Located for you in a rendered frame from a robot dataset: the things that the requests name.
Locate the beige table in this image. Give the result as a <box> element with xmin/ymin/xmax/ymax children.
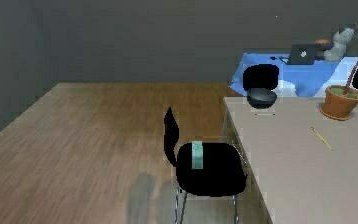
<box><xmin>223</xmin><ymin>95</ymin><xmax>358</xmax><ymax>224</ymax></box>

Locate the grey teddy bear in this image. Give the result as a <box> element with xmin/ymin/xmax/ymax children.
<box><xmin>323</xmin><ymin>27</ymin><xmax>356</xmax><ymax>63</ymax></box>

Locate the black chair with metal legs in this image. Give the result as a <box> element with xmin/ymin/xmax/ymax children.
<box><xmin>163</xmin><ymin>106</ymin><xmax>249</xmax><ymax>224</ymax></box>

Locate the black bowl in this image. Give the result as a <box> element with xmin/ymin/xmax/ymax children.
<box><xmin>246</xmin><ymin>87</ymin><xmax>278</xmax><ymax>110</ymax></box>

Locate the dark grey laptop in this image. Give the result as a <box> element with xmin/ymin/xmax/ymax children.
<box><xmin>279</xmin><ymin>43</ymin><xmax>334</xmax><ymax>66</ymax></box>

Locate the plant in terracotta pot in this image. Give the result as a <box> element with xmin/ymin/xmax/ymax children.
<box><xmin>319</xmin><ymin>23</ymin><xmax>358</xmax><ymax>122</ymax></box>

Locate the yellow pencil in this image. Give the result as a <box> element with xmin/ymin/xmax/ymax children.
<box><xmin>310</xmin><ymin>126</ymin><xmax>334</xmax><ymax>151</ymax></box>

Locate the blue bed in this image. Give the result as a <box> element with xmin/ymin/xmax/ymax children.
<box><xmin>229</xmin><ymin>52</ymin><xmax>358</xmax><ymax>98</ymax></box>

